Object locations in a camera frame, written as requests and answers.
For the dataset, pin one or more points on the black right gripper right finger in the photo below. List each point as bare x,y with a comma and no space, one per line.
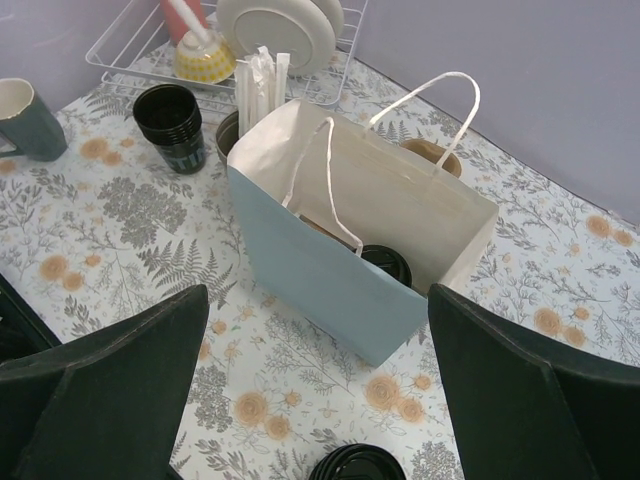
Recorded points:
525,406

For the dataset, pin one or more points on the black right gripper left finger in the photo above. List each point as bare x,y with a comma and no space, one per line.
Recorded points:
107,405

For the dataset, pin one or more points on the black plastic cup lid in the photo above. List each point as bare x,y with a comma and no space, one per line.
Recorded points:
389,261

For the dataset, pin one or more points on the light blue paper bag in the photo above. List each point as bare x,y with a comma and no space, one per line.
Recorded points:
311,188

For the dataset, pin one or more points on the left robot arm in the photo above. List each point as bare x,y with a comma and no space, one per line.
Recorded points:
23,332

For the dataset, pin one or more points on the floral patterned table mat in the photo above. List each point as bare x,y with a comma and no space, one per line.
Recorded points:
108,230

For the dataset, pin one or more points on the stack of black lids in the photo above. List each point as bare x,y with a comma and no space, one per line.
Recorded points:
358,461

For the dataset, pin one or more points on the grey-green ceramic mug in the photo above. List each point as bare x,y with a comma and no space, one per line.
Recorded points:
28,124

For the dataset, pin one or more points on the stack of black cups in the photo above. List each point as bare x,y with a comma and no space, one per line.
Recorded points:
169,118

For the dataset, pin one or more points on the grey cylindrical straw holder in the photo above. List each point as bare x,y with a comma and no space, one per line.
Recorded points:
226,136

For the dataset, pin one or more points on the wrapped white straws bundle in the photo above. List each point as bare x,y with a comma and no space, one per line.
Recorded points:
261,81

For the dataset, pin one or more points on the yellow polka dot bowl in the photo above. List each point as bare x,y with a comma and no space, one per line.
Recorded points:
212,63

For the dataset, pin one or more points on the pink plastic cup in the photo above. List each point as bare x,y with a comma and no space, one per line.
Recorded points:
176,26

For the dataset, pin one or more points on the white ceramic plate front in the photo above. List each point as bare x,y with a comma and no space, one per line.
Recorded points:
298,28

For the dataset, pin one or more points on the white ceramic plate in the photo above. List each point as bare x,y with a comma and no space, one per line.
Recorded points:
298,28
330,21

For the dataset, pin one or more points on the white ceramic plate back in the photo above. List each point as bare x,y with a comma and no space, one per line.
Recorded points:
330,21

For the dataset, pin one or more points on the white wire dish rack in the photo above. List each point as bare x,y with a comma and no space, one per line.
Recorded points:
135,53

